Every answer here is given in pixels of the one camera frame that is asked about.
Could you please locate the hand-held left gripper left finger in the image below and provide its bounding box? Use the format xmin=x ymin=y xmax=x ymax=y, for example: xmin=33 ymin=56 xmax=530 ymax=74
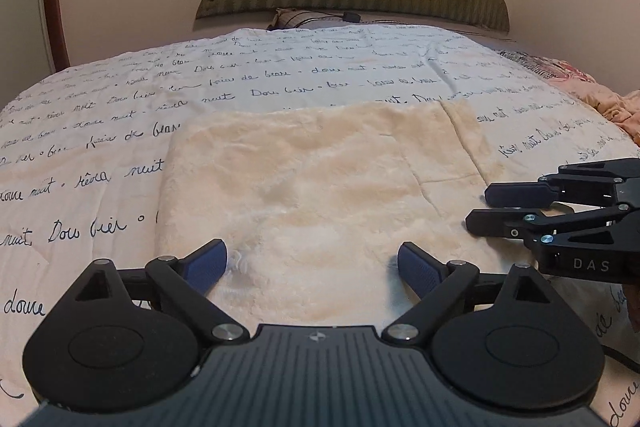
xmin=45 ymin=238 xmax=251 ymax=348

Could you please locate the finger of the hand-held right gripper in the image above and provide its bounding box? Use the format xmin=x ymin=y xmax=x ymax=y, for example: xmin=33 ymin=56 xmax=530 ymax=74
xmin=465 ymin=202 xmax=632 ymax=253
xmin=483 ymin=158 xmax=640 ymax=208

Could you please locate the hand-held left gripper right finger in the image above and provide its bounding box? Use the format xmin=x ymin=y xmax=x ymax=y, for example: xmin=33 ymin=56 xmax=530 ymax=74
xmin=381 ymin=242 xmax=585 ymax=349

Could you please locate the cream fluffy blanket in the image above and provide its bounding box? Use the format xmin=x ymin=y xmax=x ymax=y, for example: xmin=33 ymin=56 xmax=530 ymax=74
xmin=155 ymin=99 xmax=543 ymax=329

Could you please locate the pink blanket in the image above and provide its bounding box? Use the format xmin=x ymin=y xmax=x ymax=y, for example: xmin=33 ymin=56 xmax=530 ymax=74
xmin=545 ymin=57 xmax=640 ymax=146

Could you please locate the black-and-white patterned cloth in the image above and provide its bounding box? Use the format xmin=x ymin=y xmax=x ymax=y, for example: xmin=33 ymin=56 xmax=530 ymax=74
xmin=492 ymin=48 xmax=557 ymax=76

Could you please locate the white script-print blanket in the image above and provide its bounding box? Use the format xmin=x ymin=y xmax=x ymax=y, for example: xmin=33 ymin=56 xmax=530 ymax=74
xmin=0 ymin=24 xmax=640 ymax=427

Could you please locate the striped pillow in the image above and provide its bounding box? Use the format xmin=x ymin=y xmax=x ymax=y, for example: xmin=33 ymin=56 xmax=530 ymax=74
xmin=267 ymin=7 xmax=351 ymax=32

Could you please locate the black cable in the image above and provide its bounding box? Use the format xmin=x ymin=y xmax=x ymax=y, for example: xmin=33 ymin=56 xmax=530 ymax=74
xmin=599 ymin=343 xmax=640 ymax=377

